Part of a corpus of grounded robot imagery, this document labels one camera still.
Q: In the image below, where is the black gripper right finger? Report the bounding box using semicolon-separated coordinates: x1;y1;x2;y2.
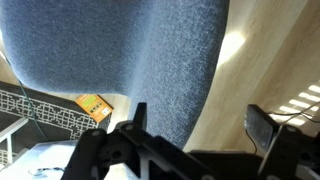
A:
244;104;320;180

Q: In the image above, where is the clear plastic storage bin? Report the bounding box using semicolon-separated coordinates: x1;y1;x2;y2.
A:
0;139;81;180

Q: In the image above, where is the blue-grey fabric chair back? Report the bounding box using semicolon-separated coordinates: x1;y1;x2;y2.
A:
0;0;231;151

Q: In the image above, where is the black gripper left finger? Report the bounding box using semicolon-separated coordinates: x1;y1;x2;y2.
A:
61;102;158;180

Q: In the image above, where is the green cable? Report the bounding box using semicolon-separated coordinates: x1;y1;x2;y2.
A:
0;49;51;143

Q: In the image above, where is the small white child chair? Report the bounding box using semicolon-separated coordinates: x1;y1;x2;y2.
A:
0;116;29;164

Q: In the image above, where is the orange cardboard box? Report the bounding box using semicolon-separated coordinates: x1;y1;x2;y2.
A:
74;93;114;124

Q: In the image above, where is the dark patterned rug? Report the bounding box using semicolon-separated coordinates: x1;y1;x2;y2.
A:
0;80;113;168

